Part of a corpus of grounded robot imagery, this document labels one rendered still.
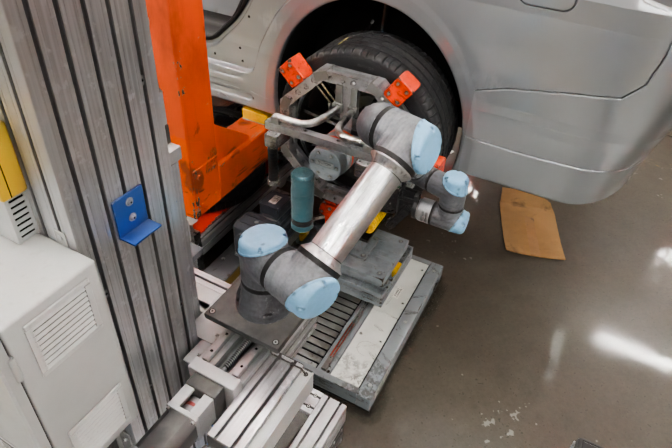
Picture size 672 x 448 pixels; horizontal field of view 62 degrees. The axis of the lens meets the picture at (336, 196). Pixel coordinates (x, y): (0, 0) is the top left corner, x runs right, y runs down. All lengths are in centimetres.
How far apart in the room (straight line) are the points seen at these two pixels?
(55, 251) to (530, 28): 145
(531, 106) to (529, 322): 111
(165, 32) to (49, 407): 116
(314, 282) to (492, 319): 155
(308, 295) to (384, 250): 135
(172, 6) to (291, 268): 94
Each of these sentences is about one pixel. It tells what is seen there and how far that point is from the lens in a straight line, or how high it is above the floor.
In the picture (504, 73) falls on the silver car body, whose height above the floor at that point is 117.
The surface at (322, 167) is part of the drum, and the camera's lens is 194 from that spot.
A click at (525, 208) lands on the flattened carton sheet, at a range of 336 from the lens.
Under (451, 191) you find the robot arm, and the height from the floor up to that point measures 98.
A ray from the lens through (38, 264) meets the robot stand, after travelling 108.
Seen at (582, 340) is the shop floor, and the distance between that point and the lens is 274.
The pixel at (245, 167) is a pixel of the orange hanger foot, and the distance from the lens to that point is 241.
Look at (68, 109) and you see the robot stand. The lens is 98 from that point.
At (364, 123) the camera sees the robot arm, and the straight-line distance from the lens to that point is 135.
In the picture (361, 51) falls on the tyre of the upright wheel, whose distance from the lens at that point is 197.
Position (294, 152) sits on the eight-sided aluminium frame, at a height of 74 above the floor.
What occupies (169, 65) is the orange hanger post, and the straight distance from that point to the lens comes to 193.
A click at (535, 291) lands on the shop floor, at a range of 287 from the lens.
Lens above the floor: 191
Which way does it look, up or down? 37 degrees down
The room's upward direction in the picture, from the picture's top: 3 degrees clockwise
